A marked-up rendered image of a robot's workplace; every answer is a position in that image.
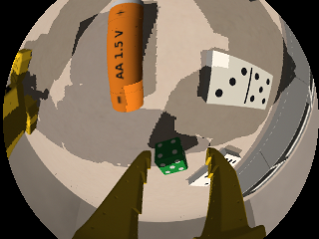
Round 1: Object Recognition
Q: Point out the green die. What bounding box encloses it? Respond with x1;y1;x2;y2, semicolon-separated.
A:
155;137;188;175

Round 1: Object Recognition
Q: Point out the orange aa battery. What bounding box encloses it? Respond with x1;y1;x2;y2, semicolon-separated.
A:
107;0;144;113

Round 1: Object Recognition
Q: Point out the white domino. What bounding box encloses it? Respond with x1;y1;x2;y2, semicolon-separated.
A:
188;148;241;186
201;51;273;110

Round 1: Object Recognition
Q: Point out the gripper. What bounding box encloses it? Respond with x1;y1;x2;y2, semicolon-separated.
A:
72;147;266;239

